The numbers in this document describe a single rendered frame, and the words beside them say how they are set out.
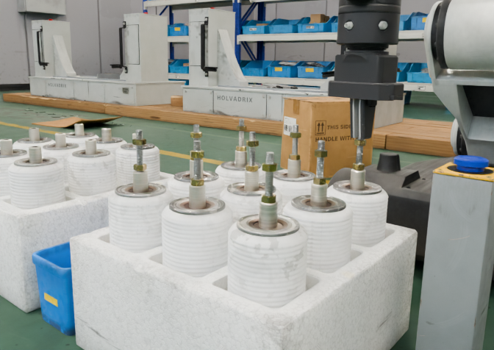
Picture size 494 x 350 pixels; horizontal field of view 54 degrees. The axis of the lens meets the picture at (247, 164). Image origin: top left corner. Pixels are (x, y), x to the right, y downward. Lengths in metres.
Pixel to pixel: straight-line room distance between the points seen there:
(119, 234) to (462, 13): 0.68
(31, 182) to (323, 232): 0.54
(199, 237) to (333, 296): 0.18
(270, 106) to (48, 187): 2.27
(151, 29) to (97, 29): 4.16
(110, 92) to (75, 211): 3.29
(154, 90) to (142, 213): 3.42
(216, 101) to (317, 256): 2.76
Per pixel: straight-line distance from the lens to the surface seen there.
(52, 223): 0.94
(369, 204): 0.74
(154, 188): 0.74
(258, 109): 3.13
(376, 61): 0.71
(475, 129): 1.19
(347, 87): 0.74
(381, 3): 0.72
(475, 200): 0.64
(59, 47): 5.17
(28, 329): 0.92
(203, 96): 3.43
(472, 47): 0.95
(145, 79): 4.03
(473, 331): 0.70
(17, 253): 0.94
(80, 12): 8.05
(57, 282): 0.85
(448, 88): 1.04
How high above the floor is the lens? 0.44
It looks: 12 degrees down
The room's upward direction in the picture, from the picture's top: 1 degrees clockwise
